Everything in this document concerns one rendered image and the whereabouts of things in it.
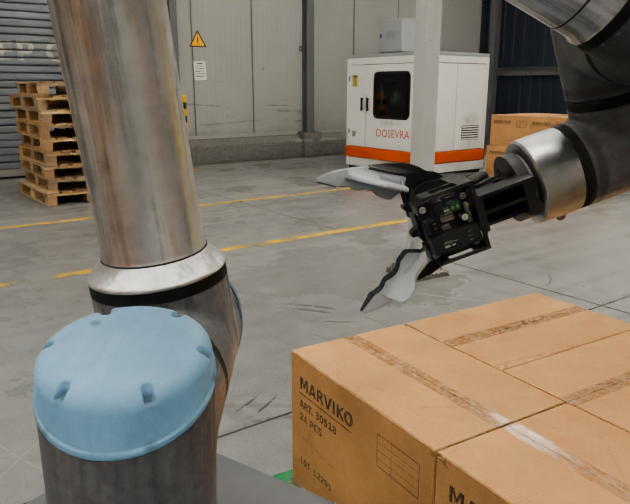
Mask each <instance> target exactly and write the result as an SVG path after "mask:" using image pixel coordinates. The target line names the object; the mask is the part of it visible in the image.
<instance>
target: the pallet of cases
mask: <svg viewBox="0 0 630 504"><path fill-rule="evenodd" d="M566 121H568V115H567V114H548V113H521V114H497V115H492V117H491V131H490V145H487V152H486V165H485V172H487V173H488V177H494V172H493V165H494V160H495V158H496V157H498V156H501V155H504V154H505V152H506V148H507V146H508V145H509V143H510V142H511V141H514V140H517V139H520V138H522V137H525V136H528V135H530V134H533V133H536V132H539V131H541V130H544V129H547V128H550V127H552V126H555V125H558V124H561V123H563V122H566Z"/></svg>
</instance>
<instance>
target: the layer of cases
mask: <svg viewBox="0 0 630 504"><path fill-rule="evenodd" d="M291 362H292V463H293V477H294V478H295V479H296V480H297V481H298V482H299V483H300V484H301V485H302V486H303V487H304V489H305V490H306V491H309V492H311V493H314V494H316V495H318V496H321V497H323V498H325V499H328V500H330V501H333V502H335V503H337V504H630V323H626V322H623V321H620V320H617V319H614V318H611V317H608V316H605V315H602V314H599V313H596V312H593V311H590V310H587V309H584V308H581V307H578V306H575V305H572V304H569V303H566V302H563V301H560V300H557V299H554V298H551V297H548V296H545V295H542V294H539V293H532V294H527V295H523V296H519V297H515V298H510V299H506V300H502V301H498V302H493V303H489V304H485V305H481V306H476V307H472V308H468V309H464V310H459V311H455V312H451V313H447V314H442V315H438V316H434V317H430V318H425V319H421V320H417V321H413V322H408V323H405V324H400V325H396V326H392V327H387V328H383V329H379V330H375V331H370V332H366V333H362V334H358V335H353V336H349V337H345V338H341V339H336V340H332V341H328V342H324V343H319V344H315V345H311V346H307V347H302V348H298V349H294V350H292V351H291Z"/></svg>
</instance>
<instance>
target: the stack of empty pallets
mask: <svg viewBox="0 0 630 504"><path fill-rule="evenodd" d="M16 86H17V87H18V92H19V93H17V94H19V95H9V98H10V105H9V106H10V107H14V108H15V111H16V118H15V120H16V122H17V123H16V125H17V132H19V133H21V136H22V142H21V143H22V144H19V152H20V154H19V159H20V163H21V166H20V168H21V169H23V170H26V172H25V175H26V178H25V179H26V180H22V181H18V184H19V191H20V193H21V194H24V195H26V196H28V197H30V198H32V199H34V200H36V201H38V202H40V203H42V204H44V205H46V206H48V207H50V206H58V205H57V204H58V203H57V196H66V195H71V196H73V197H76V198H78V199H81V200H83V201H86V202H90V199H89V195H88V190H87V185H86V181H85V176H84V171H83V167H82V162H81V158H80V153H79V148H78V144H77V139H76V134H75V130H74V125H73V120H72V116H71V111H70V106H69V102H68V97H67V92H66V88H65V83H64V81H25V82H16ZM49 86H55V88H56V94H49ZM33 100H34V106H33ZM46 102H47V105H48V106H49V107H46ZM51 114H52V116H53V119H51ZM50 128H55V129H54V131H50ZM53 142H55V143H53ZM43 155H44V156H43ZM44 196H45V198H44Z"/></svg>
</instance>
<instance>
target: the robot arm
mask: <svg viewBox="0 0 630 504"><path fill-rule="evenodd" d="M505 1H507V2H509V3H510V4H512V5H514V6H515V7H517V8H519V9H520V10H522V11H523V12H525V13H527V14H528V15H530V16H532V17H533V18H535V19H537V20H538V21H540V22H542V23H543V24H545V25H547V26H548V27H550V32H551V37H552V42H553V47H554V52H555V56H556V61H557V66H558V71H559V76H560V81H561V85H562V90H563V95H564V100H565V104H566V110H567V115H568V121H566V122H563V123H561V124H558V125H555V126H552V127H550V128H547V129H544V130H541V131H539V132H536V133H533V134H530V135H528V136H525V137H522V138H520V139H517V140H514V141H511V142H510V143H509V145H508V146H507V148H506V152H505V154H504V155H501V156H498V157H496V158H495V160H494V165H493V172H494V177H488V173H487V172H485V171H479V172H464V173H453V172H452V173H448V174H439V173H437V172H434V171H426V170H424V169H422V168H420V167H418V166H416V165H413V164H410V163H406V162H390V163H381V164H372V165H367V166H358V167H351V168H345V169H339V170H335V171H332V172H329V173H326V174H324V175H322V176H319V177H317V178H316V183H319V184H323V185H327V186H331V187H346V186H347V187H350V188H351V189H353V190H355V191H360V190H369V191H372V192H373V193H374V194H375V195H377V196H378V197H380V198H383V199H387V200H391V199H393V198H394V197H395V196H396V195H397V194H399V193H400V194H401V198H402V201H403V204H401V205H400V207H401V208H402V209H403V210H404V211H405V212H406V215H407V217H409V218H411V222H412V225H413V227H412V228H411V229H410V231H409V235H410V236H412V237H413V238H415V237H419V238H420V239H421V240H422V241H423V242H421V243H422V246H423V247H422V248H421V249H404V250H403V251H402V252H401V253H400V255H399V256H398V257H397V259H396V265H395V267H394V269H393V270H392V271H391V272H390V273H389V274H387V275H385V276H384V277H383V278H382V280H381V282H380V285H379V286H378V287H376V288H375V289H374V290H372V291H371V292H369V293H368V295H367V297H366V299H365V301H364V303H363V305H362V307H361V308H360V311H361V312H363V313H366V312H370V311H373V310H376V309H378V308H381V307H383V306H385V305H386V304H388V303H390V302H391V301H397V302H401V303H405V302H407V301H408V300H409V299H410V298H411V297H412V296H413V294H414V293H415V291H416V285H417V280H419V279H422V278H424V277H426V276H428V275H430V274H432V273H433V272H435V271H436V270H438V269H439V268H440V267H441V266H444V265H447V264H449V263H452V262H455V261H458V260H460V259H463V258H466V257H468V256H471V255H474V254H477V253H479V252H482V251H485V250H487V249H490V248H491V244H490V241H489V237H488V232H489V231H491V229H490V226H491V225H493V224H496V223H499V222H501V221H504V220H507V219H510V218H512V217H513V218H514V219H515V220H517V221H519V222H521V221H524V220H527V219H529V218H530V219H531V220H533V221H534V222H536V223H539V224H540V223H543V222H546V221H548V220H551V219H554V218H556V219H557V220H563V219H565V217H566V216H565V214H568V213H571V212H573V211H576V210H578V209H581V208H584V207H587V206H590V205H592V204H595V203H598V202H601V201H603V200H606V199H609V198H611V197H614V196H617V195H620V194H622V193H625V192H628V191H630V0H505ZM47 4H48V9H49V14H50V18H51V23H52V27H53V32H54V37H55V41H56V46H57V51H58V55H59V60H60V65H61V69H62V74H63V79H64V83H65V88H66V92H67V97H68V102H69V106H70V111H71V116H72V120H73V125H74V130H75V134H76V139H77V144H78V148H79V153H80V158H81V162H82V167H83V171H84V176H85V181H86V185H87V190H88V195H89V199H90V204H91V209H92V213H93V218H94V223H95V227H96V232H97V236H98V241H99V246H100V250H101V258H100V260H99V261H98V262H97V264H96V265H95V266H94V268H93V269H92V271H91V272H90V273H89V275H88V277H87V282H88V287H89V292H90V296H91V301H92V305H93V309H94V314H91V315H88V316H85V317H83V318H80V319H78V320H76V321H74V322H72V323H70V324H68V325H67V326H65V327H64V328H62V329H61V330H59V331H58V332H57V333H55V334H54V335H53V336H52V337H51V338H50V339H49V340H48V341H47V342H46V343H45V345H44V347H43V350H42V351H41V352H40V353H39V354H38V357H37V359H36V363H35V367H34V389H33V396H32V404H33V412H34V417H35V420H36V423H37V431H38V439H39V447H40V455H41V463H42V471H43V479H44V488H45V496H46V504H217V474H216V450H217V437H218V430H219V425H220V421H221V417H222V413H223V409H224V405H225V400H226V396H227V392H228V388H229V384H230V379H231V375H232V371H233V367H234V363H235V358H236V354H237V351H238V348H239V345H240V342H241V338H242V331H243V315H242V309H241V304H240V300H239V297H238V294H237V292H236V290H235V288H234V287H233V285H232V283H231V282H230V281H229V278H228V271H227V266H226V259H225V254H224V253H223V251H221V250H220V249H219V248H217V247H216V246H214V245H213V244H211V243H210V242H208V241H207V240H206V239H205V238H204V233H203V227H202V221H201V214H200V208H199V202H198V195H197V189H196V183H195V177H194V170H193V164H192V158H191V151H190V145H189V139H188V133H187V126H186V120H185V114H184V107H183V101H182V95H181V88H180V82H179V76H178V70H177V63H176V57H175V51H174V44H173V38H172V32H171V26H170V19H169V13H168V7H167V0H47ZM481 230H482V233H481ZM482 234H483V236H482ZM470 248H471V249H473V251H470V252H467V253H465V254H462V255H459V256H456V257H454V258H451V259H450V258H449V256H451V255H454V254H457V253H460V252H462V251H465V250H468V249H470Z"/></svg>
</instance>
